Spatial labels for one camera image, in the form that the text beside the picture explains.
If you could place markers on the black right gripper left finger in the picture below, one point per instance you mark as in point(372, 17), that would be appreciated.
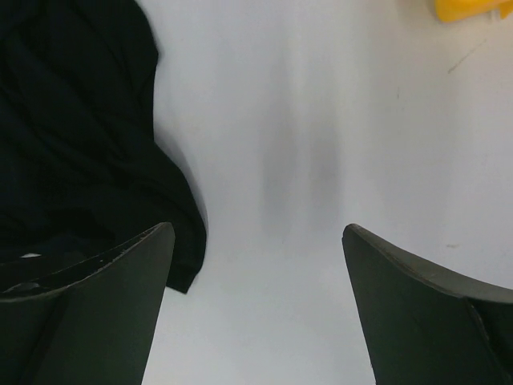
point(91, 321)

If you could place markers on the yellow plastic tray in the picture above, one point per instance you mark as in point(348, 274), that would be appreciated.
point(456, 10)

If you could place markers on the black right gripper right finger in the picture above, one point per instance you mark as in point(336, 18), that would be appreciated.
point(424, 323)

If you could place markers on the black t-shirt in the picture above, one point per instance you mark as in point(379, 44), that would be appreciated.
point(80, 168)

